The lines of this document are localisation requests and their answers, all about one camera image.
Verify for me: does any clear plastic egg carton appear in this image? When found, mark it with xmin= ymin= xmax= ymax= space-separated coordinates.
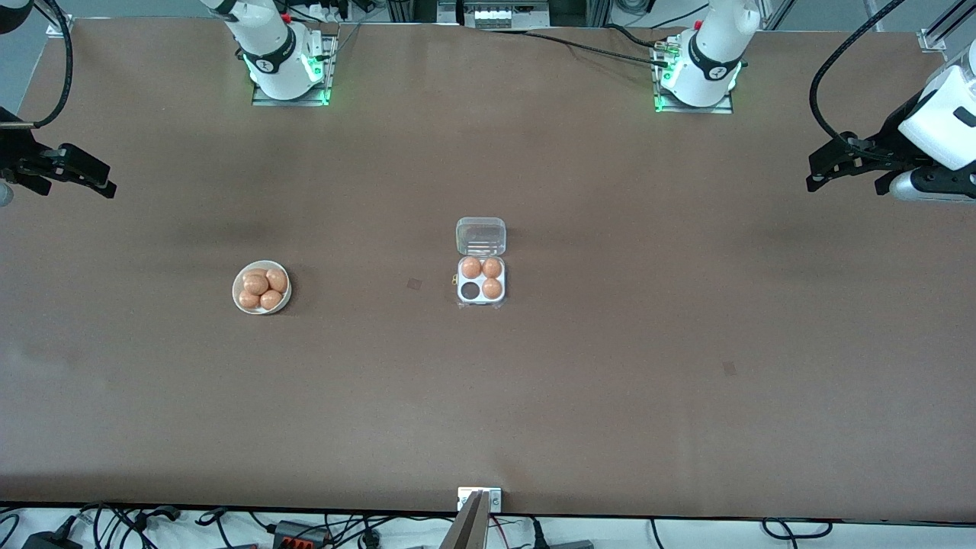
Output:
xmin=455 ymin=217 xmax=508 ymax=308

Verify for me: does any white round bowl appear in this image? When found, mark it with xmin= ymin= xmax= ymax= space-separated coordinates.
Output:
xmin=232 ymin=261 xmax=292 ymax=316

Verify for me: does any black power adapter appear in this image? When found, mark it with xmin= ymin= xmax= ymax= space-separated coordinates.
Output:
xmin=21 ymin=530 xmax=83 ymax=549

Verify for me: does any white power strip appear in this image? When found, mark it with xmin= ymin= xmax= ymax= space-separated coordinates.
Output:
xmin=473 ymin=2 xmax=550 ymax=30

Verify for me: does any black orange connector block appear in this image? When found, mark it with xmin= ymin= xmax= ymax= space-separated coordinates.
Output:
xmin=273 ymin=521 xmax=330 ymax=549

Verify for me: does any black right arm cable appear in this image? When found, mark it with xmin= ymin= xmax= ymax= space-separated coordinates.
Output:
xmin=30 ymin=0 xmax=75 ymax=129

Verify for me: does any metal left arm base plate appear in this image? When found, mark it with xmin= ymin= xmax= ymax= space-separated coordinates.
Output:
xmin=653 ymin=38 xmax=734 ymax=115

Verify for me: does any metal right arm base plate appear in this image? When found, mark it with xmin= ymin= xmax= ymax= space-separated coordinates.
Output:
xmin=252 ymin=34 xmax=334 ymax=108

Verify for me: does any short black table cable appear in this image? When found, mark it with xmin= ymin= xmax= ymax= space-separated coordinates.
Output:
xmin=606 ymin=25 xmax=664 ymax=48

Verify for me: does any long black table cable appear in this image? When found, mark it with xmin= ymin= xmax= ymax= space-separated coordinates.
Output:
xmin=488 ymin=29 xmax=672 ymax=69

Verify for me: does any looped black floor cable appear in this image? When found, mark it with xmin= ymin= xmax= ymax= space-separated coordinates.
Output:
xmin=762 ymin=518 xmax=833 ymax=538

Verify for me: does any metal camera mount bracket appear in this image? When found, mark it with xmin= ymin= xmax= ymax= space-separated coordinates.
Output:
xmin=457 ymin=488 xmax=502 ymax=512

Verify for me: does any grey camera mount pole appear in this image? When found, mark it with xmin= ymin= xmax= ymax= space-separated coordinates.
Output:
xmin=438 ymin=492 xmax=491 ymax=549

